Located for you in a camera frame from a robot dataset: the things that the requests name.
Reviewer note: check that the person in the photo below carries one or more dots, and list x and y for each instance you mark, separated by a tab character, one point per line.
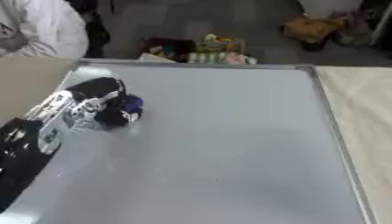
41	27

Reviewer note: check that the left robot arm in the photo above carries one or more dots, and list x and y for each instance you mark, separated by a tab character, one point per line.
30	137

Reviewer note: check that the box of colourful toys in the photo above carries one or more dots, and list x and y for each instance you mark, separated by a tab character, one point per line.
199	49

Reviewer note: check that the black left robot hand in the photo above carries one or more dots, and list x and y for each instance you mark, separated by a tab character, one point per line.
102	87

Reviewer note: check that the white container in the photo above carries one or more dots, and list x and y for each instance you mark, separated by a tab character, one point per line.
329	7

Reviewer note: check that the yellow bag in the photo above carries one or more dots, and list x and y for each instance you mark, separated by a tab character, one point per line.
311	29

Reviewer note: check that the silver framed whiteboard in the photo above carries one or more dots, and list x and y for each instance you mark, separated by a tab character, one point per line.
214	145

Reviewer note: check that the blue whiteboard brush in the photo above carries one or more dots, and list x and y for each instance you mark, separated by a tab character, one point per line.
133	105

